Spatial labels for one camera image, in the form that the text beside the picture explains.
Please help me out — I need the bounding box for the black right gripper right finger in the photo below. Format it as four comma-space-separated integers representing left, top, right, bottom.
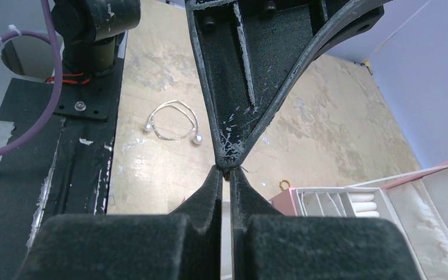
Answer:
229, 169, 420, 279

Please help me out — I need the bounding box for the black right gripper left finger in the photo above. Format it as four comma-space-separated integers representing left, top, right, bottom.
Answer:
16, 167, 223, 279

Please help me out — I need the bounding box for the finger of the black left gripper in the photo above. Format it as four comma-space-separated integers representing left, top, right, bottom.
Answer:
232, 0, 385, 169
185, 1, 325, 170

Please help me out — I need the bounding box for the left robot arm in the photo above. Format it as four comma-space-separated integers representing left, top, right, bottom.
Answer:
52, 1, 384, 170

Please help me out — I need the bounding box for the pink jewelry box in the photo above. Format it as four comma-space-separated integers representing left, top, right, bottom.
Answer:
271, 162, 448, 279

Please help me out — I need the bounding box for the silver pearl bangle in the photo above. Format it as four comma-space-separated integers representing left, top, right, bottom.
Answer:
140, 99, 204, 146

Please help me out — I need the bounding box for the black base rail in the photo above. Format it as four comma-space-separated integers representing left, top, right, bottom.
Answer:
0, 35, 127, 279

